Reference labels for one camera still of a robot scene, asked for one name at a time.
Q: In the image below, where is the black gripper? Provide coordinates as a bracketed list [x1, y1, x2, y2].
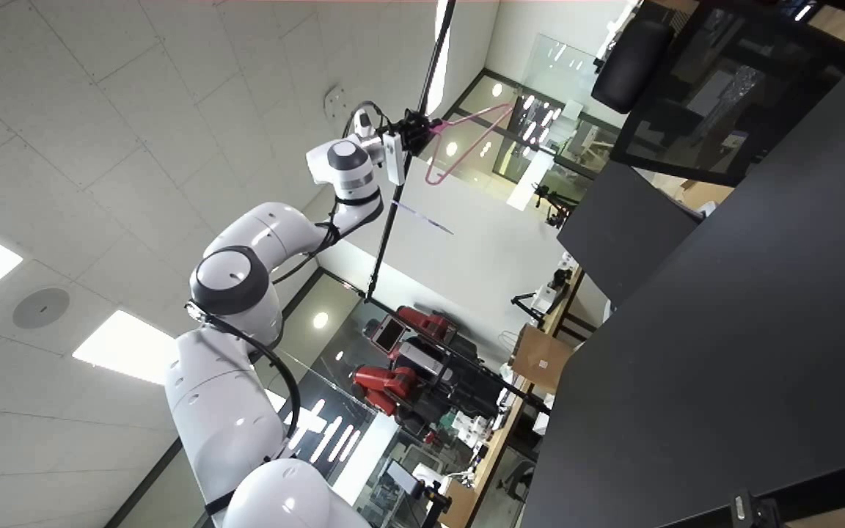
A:
[394, 112, 444, 156]

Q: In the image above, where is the pink clothes hanger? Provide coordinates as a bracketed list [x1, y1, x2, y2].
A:
[424, 101, 513, 188]

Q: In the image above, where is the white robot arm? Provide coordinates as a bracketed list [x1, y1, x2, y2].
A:
[166, 101, 439, 528]

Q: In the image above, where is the black vertical rack pole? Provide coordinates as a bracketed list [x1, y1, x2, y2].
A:
[367, 0, 459, 293]

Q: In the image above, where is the black office chair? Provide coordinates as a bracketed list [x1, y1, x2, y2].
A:
[593, 19, 676, 113]

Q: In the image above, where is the red robot in background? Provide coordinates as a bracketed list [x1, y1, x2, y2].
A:
[350, 305, 452, 417]

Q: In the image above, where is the wooden desk in background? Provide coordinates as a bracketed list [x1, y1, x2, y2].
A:
[439, 268, 597, 528]

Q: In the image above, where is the black monitor screen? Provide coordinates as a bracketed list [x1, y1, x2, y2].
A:
[610, 0, 845, 183]

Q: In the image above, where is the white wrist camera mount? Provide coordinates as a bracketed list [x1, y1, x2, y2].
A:
[383, 132, 405, 183]

